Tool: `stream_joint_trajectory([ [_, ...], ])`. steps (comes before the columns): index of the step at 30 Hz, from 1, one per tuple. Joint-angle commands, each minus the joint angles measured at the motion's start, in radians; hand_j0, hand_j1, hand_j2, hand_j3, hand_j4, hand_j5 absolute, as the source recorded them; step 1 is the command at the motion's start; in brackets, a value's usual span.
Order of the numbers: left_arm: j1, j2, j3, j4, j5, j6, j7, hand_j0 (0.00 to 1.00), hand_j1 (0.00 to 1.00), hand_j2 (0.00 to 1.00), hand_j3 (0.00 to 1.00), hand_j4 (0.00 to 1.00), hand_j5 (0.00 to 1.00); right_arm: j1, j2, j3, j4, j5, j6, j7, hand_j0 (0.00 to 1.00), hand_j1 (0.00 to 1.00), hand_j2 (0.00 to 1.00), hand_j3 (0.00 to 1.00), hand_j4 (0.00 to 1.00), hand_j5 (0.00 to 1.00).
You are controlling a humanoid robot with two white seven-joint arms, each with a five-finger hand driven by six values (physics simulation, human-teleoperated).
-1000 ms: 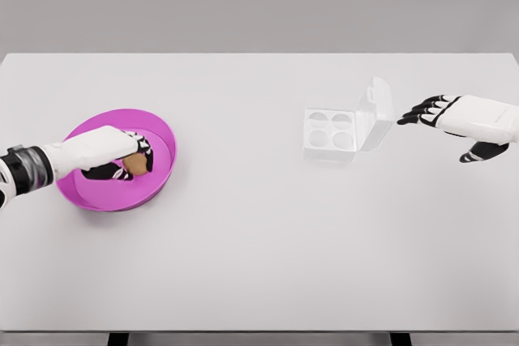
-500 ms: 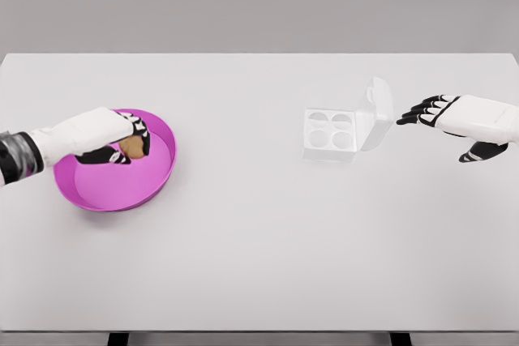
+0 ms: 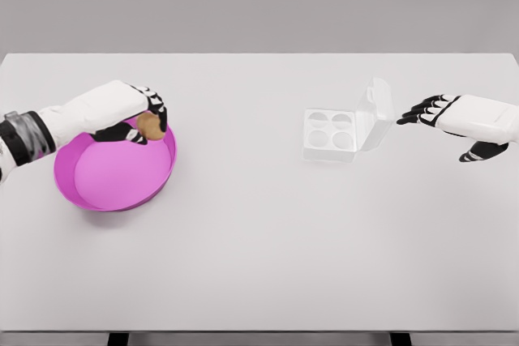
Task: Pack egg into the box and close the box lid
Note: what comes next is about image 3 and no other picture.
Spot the pink round bowl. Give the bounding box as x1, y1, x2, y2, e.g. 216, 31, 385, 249
54, 115, 178, 213

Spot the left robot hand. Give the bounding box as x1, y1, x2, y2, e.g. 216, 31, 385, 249
73, 79, 169, 147

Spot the clear plastic egg box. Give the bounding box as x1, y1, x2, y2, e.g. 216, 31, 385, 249
302, 76, 395, 164

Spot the brown egg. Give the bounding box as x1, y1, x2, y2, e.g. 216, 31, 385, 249
135, 113, 166, 142

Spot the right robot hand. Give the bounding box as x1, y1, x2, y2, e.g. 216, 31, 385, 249
396, 93, 519, 163

